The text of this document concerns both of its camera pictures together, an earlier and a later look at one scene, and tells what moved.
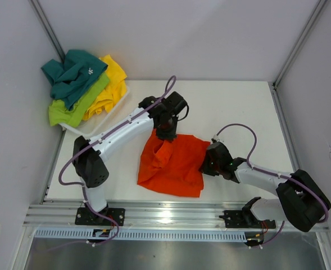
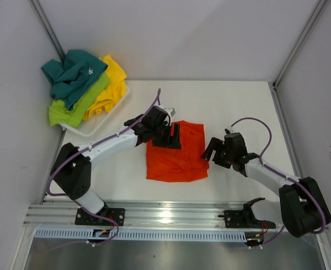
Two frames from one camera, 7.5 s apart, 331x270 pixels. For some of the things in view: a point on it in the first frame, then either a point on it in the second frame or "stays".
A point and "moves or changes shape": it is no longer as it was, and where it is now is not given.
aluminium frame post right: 319,7 stays
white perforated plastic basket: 89,127 stays
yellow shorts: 115,93 stays
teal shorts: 69,78 stays
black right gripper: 204,168 to 214,144
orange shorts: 173,166 moves or changes shape
